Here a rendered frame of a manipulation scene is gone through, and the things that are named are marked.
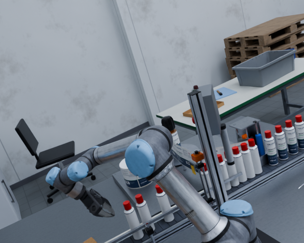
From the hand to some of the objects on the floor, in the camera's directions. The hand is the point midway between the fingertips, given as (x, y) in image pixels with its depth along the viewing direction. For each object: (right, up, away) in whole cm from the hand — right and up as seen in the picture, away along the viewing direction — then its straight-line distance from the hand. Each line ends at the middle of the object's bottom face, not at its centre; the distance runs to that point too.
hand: (112, 214), depth 152 cm
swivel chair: (-89, -46, +281) cm, 298 cm away
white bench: (+142, +10, +233) cm, 273 cm away
